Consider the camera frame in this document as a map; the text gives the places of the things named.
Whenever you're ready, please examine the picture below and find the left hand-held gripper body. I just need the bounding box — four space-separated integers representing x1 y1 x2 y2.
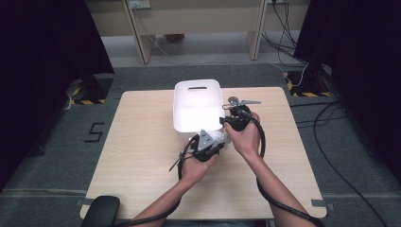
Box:
181 129 227 163

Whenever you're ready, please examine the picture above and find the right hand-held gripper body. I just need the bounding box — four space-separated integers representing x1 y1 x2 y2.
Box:
219 98 262 132

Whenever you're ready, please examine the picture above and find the white plastic bin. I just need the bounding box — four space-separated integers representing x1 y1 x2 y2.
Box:
172 79 222 135

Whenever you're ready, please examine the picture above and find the person's right hand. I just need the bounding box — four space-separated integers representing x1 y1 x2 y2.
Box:
223 111 262 159

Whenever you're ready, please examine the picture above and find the person's left hand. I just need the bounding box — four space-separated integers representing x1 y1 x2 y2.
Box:
181 152 218 187

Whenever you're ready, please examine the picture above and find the black stand base striped tape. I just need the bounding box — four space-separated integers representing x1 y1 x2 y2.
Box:
71 73 114 106
283 63 333 98

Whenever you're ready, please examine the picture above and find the beige wooden desk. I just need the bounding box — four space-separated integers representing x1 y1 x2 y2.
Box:
85 0 311 65

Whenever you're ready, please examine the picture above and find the black chair armrest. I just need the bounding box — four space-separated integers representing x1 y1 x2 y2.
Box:
80 196 120 227
308 215 326 227

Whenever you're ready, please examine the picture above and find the black curtain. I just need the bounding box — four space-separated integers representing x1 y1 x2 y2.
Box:
0 0 115 191
293 0 401 184

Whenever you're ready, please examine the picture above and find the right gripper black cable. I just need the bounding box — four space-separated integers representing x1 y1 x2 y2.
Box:
238 108 320 227

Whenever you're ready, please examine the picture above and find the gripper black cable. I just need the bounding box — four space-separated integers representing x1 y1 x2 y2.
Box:
238 108 320 227
108 134 201 227

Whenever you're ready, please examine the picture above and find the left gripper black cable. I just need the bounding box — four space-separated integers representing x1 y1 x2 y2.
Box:
108 134 201 227

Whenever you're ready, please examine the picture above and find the bundle of black cables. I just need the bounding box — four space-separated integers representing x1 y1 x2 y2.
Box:
260 0 309 68

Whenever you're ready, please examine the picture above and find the long black floor cable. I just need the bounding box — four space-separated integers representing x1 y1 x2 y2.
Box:
312 100 390 227

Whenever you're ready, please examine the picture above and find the white wall socket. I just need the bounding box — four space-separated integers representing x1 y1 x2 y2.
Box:
128 0 151 9

